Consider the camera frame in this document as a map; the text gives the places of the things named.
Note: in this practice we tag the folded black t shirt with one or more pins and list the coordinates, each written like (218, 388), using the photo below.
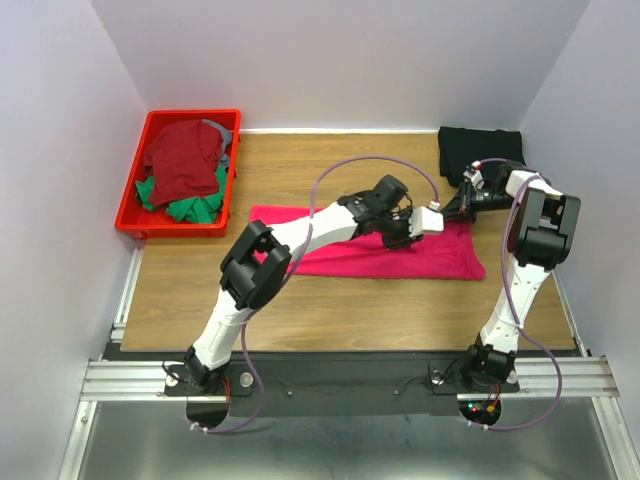
(459, 147)

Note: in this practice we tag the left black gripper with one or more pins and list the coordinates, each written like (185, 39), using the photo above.
(403, 240)

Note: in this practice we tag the grey t shirt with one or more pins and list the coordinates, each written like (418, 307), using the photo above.
(225, 132)

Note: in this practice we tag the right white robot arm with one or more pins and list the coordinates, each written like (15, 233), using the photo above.
(538, 237)

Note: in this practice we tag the dark red t shirt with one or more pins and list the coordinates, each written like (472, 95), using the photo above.
(183, 160)

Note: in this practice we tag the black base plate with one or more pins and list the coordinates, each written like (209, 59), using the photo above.
(322, 384)

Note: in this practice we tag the aluminium frame rail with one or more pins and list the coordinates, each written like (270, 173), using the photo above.
(583, 377)

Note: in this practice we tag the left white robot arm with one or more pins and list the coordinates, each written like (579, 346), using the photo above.
(255, 268)

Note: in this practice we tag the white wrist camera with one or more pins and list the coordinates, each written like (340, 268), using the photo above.
(425, 220)
(473, 174)

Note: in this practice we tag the pink t shirt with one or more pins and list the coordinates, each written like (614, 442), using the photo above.
(448, 255)

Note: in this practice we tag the green t shirt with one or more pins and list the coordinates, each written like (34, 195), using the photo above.
(196, 210)

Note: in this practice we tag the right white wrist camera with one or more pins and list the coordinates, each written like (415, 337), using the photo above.
(473, 174)

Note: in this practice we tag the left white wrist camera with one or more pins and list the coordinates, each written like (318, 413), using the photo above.
(425, 220)

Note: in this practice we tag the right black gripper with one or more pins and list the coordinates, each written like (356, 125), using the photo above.
(462, 203)

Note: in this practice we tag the red plastic bin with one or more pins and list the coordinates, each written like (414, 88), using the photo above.
(137, 222)

